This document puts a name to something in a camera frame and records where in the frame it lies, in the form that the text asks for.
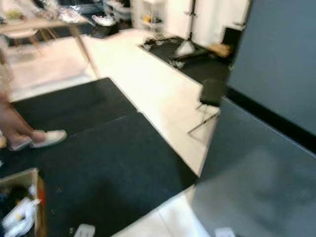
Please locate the person in blue shorts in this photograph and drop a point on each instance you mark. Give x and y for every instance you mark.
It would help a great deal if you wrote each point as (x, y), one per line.
(12, 121)

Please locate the black floor mat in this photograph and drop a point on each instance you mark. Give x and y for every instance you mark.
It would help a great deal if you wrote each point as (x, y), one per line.
(74, 106)
(113, 173)
(202, 69)

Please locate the open cardboard box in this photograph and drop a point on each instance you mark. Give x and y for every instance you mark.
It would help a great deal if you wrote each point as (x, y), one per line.
(38, 197)

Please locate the wooden dining table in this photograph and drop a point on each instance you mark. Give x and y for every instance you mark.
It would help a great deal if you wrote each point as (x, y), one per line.
(39, 23)

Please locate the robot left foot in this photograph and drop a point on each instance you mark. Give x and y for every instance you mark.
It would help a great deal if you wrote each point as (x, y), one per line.
(84, 231)

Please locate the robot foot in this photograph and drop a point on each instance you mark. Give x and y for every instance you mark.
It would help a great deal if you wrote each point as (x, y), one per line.
(84, 231)
(225, 232)

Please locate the black bin with white bag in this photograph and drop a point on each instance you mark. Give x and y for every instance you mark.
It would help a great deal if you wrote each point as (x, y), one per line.
(105, 23)

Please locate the black tripod stand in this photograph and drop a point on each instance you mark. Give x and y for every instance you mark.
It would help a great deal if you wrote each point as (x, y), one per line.
(186, 47)

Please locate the black stool with metal legs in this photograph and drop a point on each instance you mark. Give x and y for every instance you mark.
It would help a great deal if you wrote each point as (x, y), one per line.
(212, 91)

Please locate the small brown cardboard box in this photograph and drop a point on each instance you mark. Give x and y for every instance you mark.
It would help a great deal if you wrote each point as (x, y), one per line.
(219, 50)

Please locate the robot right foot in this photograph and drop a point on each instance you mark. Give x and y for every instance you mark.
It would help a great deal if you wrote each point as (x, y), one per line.
(225, 232)

